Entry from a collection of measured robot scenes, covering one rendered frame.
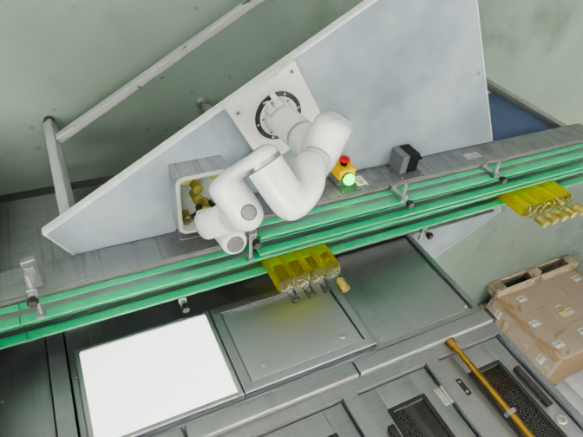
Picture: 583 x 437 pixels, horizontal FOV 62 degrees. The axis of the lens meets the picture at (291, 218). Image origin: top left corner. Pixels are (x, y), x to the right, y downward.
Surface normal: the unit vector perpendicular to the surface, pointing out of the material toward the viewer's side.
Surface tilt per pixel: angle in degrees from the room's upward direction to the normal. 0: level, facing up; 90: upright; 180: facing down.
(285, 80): 5
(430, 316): 90
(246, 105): 5
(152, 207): 0
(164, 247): 90
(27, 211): 90
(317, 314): 90
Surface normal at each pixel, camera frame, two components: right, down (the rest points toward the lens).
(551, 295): 0.14, -0.68
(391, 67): 0.43, 0.61
